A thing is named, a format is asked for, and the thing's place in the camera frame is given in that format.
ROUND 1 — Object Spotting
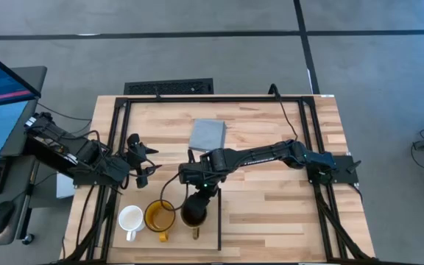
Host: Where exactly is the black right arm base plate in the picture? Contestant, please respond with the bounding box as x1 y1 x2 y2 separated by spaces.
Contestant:
306 154 363 186

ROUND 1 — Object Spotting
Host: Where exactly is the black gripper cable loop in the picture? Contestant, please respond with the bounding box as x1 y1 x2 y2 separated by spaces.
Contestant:
159 170 190 213

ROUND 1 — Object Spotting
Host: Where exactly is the black aluminium table frame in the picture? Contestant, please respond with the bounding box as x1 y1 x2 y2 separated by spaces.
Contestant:
60 94 377 265

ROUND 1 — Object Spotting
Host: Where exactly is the wooden shelf board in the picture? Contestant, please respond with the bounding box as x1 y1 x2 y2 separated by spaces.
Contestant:
111 185 221 252

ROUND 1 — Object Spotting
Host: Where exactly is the grey folded cloth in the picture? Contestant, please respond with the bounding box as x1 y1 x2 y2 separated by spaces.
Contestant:
188 117 228 153

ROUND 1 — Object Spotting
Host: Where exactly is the long black cable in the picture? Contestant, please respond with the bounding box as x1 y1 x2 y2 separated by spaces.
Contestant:
267 83 300 143

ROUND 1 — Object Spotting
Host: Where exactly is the orange-yellow mug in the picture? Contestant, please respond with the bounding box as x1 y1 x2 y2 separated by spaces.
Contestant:
144 199 177 244

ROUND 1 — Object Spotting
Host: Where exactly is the white mug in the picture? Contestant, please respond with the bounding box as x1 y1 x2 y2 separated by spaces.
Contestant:
118 204 146 243

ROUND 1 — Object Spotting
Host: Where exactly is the black perforated computer case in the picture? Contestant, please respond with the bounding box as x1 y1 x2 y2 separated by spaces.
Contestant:
123 77 215 96

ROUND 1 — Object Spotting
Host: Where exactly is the dark grey desk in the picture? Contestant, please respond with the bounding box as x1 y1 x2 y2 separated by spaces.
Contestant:
0 66 49 248

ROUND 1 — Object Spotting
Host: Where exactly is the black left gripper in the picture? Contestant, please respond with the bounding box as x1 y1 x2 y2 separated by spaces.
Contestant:
124 132 163 190

